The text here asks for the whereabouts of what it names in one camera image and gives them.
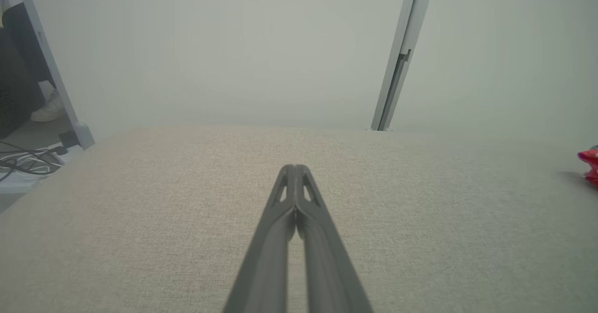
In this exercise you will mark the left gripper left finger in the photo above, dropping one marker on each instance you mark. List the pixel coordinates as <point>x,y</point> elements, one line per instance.
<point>266,266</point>

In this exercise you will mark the grey metal partition post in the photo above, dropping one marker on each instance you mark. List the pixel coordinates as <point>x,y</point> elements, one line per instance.
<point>402,46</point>

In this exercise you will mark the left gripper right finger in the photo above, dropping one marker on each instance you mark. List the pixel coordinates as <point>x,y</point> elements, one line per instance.
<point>327,271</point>

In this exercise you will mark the person's black trouser leg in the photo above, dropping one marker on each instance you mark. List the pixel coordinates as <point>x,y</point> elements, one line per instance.
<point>18,70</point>

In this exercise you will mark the grey partition end frame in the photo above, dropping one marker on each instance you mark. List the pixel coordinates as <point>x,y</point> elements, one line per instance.
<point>84,138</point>

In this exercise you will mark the black power adapter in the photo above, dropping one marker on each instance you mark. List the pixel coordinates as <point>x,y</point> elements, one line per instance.
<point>69,138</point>

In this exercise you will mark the white sneaker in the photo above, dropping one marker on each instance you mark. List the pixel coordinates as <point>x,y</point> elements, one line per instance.
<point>46,110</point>

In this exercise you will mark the red Bulls 23 jersey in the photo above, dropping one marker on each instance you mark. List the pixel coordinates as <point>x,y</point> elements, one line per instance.
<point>589,161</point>

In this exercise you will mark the white power strip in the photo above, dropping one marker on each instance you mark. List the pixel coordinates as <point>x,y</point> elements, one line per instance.
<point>18,184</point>

